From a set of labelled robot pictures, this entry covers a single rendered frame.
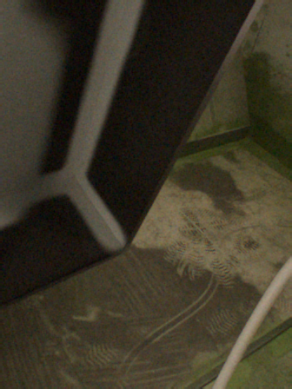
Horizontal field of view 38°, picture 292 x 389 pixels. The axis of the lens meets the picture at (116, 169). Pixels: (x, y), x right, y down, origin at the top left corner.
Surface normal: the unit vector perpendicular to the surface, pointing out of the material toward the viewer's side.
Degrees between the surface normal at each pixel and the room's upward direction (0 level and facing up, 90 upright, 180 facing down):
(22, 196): 12
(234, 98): 57
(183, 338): 0
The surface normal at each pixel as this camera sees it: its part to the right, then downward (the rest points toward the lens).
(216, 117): 0.54, 0.05
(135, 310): 0.15, -0.79
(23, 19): 0.54, 0.71
